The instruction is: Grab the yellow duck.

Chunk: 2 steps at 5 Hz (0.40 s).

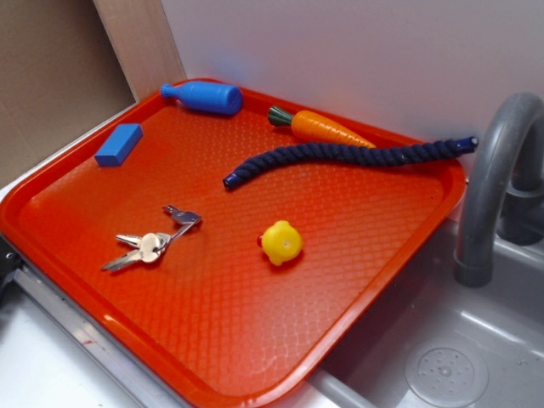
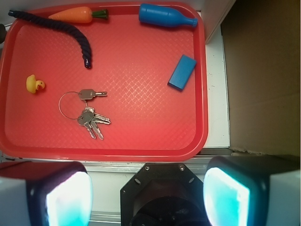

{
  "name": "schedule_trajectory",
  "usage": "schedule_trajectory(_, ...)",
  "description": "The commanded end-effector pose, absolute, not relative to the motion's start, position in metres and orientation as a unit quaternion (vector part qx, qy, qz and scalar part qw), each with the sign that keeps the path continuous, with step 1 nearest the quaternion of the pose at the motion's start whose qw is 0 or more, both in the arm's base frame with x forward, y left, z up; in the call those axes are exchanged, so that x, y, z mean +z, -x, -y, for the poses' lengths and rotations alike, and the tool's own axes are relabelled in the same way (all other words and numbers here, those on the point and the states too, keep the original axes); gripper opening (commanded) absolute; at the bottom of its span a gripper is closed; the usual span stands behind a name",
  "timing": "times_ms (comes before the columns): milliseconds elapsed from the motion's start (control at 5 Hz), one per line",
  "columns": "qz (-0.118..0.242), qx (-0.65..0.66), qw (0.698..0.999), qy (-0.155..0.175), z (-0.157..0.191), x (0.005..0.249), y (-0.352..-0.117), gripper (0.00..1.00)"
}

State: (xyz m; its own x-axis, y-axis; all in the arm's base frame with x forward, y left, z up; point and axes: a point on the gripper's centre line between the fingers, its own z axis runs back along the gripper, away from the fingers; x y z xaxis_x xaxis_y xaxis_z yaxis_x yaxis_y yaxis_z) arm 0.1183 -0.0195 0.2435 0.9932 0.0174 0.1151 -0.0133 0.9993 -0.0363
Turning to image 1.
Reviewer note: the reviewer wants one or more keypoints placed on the yellow rubber duck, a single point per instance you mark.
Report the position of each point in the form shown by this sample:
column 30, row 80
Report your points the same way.
column 281, row 243

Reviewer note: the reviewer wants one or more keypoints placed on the orange toy carrot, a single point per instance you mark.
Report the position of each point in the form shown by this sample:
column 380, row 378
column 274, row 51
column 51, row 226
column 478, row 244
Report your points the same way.
column 313, row 127

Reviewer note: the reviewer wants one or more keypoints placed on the orange plastic tray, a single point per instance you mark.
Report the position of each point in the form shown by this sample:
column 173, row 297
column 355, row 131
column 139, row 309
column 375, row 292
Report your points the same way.
column 213, row 317

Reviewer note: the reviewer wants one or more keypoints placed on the blue plastic bottle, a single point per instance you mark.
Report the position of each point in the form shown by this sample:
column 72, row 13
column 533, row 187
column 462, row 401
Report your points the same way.
column 211, row 97

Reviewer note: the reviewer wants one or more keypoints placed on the silver key bunch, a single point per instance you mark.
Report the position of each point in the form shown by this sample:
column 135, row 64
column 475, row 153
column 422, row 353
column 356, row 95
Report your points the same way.
column 150, row 247

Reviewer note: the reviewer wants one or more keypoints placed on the blue rectangular block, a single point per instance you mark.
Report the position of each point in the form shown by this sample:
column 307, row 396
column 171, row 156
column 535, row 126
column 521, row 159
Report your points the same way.
column 115, row 150

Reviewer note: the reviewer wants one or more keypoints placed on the grey plastic sink basin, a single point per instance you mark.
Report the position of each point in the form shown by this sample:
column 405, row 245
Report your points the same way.
column 428, row 341

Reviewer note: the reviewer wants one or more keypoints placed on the wooden board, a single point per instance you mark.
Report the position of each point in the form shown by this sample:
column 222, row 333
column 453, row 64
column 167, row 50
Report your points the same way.
column 143, row 43

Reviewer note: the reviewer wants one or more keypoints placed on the grey toy faucet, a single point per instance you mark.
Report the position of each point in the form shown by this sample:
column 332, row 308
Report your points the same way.
column 504, row 197

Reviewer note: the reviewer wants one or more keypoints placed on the black clamp at edge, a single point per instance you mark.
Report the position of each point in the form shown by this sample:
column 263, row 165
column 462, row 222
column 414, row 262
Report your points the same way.
column 10, row 262

